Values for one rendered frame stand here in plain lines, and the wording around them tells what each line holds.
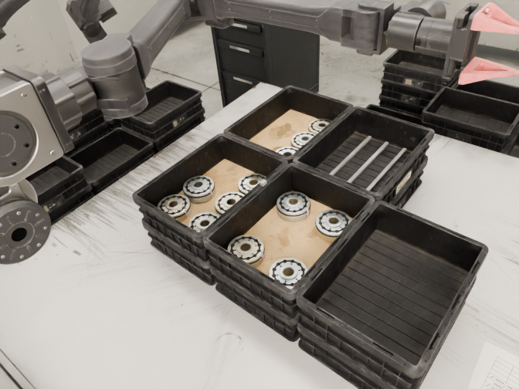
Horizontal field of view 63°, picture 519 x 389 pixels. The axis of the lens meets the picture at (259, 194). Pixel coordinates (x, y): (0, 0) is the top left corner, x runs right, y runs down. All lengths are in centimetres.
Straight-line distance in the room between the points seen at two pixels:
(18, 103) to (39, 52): 355
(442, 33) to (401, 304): 65
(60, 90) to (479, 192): 138
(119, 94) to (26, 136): 15
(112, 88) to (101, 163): 181
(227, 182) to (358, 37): 78
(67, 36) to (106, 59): 361
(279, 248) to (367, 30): 65
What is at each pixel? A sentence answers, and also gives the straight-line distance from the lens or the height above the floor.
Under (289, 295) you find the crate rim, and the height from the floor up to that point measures 92.
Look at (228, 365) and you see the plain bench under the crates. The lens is 118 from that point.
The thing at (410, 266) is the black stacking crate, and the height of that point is 83.
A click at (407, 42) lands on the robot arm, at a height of 145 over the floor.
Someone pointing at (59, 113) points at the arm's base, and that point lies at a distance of 68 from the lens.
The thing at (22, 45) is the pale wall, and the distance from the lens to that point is 413.
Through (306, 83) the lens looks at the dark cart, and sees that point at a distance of 317.
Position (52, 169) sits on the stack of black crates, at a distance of 239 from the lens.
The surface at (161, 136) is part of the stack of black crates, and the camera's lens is 238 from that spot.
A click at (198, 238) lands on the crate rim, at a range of 114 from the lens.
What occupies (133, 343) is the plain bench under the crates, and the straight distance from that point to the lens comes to 128.
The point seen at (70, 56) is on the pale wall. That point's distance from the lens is 434.
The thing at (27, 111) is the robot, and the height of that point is 148.
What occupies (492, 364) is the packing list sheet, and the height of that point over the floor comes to 70.
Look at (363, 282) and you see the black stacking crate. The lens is 115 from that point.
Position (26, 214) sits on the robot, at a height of 117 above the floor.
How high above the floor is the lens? 175
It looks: 42 degrees down
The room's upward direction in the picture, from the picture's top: 6 degrees counter-clockwise
